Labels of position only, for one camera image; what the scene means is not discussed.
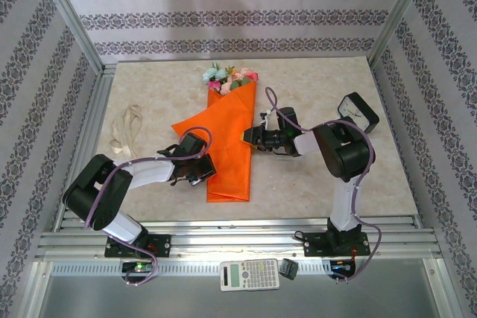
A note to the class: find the orange wrapping paper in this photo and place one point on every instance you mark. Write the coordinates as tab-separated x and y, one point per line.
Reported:
231	135

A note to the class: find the magenta fake rose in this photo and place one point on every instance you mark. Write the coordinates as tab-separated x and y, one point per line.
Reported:
214	85

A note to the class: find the peach fake flower spray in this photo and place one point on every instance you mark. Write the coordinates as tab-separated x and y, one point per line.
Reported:
240	74

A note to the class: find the green leafy fake sprig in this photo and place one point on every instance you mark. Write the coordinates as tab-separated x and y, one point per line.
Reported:
230	69

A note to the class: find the blue fake flower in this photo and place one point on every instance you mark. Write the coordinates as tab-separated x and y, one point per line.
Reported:
210	74

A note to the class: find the cream printed ribbon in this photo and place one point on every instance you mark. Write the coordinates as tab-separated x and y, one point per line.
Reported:
124	128

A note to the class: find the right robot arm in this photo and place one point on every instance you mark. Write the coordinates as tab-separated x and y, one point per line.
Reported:
346	199

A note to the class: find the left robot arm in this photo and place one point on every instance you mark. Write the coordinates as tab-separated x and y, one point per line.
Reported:
149	173

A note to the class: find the black alarm clock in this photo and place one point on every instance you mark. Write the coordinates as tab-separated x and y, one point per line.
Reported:
354	107

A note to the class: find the slotted metal strip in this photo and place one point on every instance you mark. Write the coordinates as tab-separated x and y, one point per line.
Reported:
186	269

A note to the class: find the small green-lit circuit board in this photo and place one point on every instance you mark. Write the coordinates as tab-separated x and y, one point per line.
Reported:
341	266
138	267

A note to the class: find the white scientific calculator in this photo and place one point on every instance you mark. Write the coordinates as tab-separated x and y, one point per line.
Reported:
249	275

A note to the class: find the small black box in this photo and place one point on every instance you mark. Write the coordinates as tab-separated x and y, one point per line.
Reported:
288	267

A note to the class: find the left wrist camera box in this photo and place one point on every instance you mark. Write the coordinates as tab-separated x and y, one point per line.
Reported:
193	144

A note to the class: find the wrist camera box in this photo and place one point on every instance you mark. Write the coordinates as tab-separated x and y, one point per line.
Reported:
193	144
290	118

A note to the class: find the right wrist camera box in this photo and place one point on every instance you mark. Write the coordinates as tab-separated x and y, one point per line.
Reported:
290	118

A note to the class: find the aluminium frame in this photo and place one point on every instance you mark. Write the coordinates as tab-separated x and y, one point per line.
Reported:
238	239

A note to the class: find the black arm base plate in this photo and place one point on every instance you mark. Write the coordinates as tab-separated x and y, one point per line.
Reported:
160	245
316	245

